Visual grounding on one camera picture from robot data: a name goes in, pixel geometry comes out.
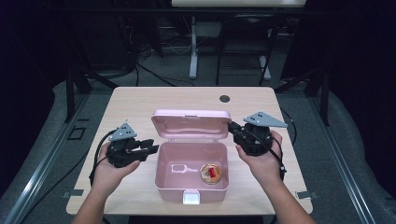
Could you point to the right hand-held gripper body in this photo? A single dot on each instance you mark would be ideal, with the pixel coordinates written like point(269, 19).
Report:
point(253, 140)

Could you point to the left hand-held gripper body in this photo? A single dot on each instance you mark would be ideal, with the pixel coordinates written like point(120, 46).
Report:
point(123, 152)

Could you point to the pink plastic box with lid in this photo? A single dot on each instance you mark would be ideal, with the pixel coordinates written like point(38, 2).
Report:
point(190, 168)

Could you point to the person's right hand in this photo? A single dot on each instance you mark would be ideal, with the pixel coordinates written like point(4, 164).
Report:
point(264, 165)

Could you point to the person's left hand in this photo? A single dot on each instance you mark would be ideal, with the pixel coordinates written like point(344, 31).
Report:
point(107, 175)

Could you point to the white desk leg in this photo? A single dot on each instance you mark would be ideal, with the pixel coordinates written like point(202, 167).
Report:
point(265, 67)
point(193, 49)

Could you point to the black metal stand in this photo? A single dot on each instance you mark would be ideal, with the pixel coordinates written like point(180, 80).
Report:
point(71, 93)
point(323, 93)

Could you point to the black chair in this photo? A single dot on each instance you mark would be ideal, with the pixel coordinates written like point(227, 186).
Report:
point(246, 34)

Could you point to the grey metal table bracket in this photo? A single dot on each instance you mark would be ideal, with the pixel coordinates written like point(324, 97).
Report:
point(73, 193)
point(306, 195)

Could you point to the aluminium floor rail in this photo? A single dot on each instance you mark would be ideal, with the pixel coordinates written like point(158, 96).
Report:
point(342, 161)
point(40, 174)

